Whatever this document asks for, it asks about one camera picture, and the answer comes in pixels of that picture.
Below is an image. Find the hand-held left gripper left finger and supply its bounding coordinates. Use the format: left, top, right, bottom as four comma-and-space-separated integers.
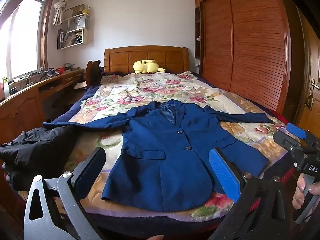
24, 147, 107, 240

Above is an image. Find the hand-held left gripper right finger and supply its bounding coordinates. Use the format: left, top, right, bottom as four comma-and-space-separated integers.
207, 147, 293, 240

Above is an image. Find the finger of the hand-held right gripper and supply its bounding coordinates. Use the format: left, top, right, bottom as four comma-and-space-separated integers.
286, 123, 320, 148
274, 130, 307, 160

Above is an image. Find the blue suit jacket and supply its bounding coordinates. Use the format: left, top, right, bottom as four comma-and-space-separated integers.
42, 99, 274, 212

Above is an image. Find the person's right hand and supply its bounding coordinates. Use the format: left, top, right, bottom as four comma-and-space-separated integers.
292, 173, 320, 209

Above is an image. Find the black jacket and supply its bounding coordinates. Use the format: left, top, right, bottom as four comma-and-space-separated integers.
0, 126, 83, 192

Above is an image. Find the wooden door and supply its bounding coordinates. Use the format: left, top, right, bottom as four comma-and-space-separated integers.
292, 5, 320, 133

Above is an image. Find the wooden desk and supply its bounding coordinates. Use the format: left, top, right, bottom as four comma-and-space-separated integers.
0, 67, 87, 142

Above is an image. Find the wooden chair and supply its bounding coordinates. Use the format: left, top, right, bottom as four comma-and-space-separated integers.
86, 59, 102, 88

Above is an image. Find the wooden slatted wardrobe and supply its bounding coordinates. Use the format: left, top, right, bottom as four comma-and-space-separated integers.
194, 0, 293, 116

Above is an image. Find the floral blanket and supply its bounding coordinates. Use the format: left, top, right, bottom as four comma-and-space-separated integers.
50, 71, 300, 218

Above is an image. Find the yellow plush toy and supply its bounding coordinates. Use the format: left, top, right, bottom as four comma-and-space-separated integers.
132, 59, 167, 74

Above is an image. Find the wooden bed headboard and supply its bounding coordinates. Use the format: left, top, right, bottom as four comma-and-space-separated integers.
104, 45, 190, 74

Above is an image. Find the white paper bag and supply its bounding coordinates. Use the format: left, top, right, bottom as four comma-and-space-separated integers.
69, 15, 87, 32

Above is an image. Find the window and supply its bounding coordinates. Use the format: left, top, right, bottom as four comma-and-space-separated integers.
0, 0, 54, 81

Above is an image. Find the white tied curtain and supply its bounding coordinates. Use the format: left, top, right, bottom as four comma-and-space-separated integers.
52, 0, 75, 26

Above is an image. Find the white wall shelf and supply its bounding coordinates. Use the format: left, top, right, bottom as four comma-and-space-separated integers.
57, 4, 91, 50

